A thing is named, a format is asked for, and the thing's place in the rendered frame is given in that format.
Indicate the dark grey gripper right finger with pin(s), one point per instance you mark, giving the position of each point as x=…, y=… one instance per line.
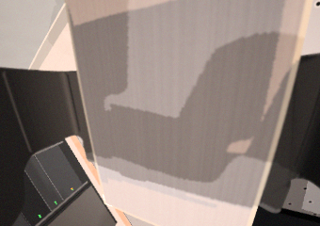
x=298, y=150

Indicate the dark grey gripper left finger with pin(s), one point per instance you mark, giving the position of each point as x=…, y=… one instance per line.
x=37, y=109

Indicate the grey perforated base plate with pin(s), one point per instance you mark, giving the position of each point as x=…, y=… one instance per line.
x=303, y=196

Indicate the beige well plate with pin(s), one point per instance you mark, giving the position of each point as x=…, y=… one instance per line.
x=299, y=45

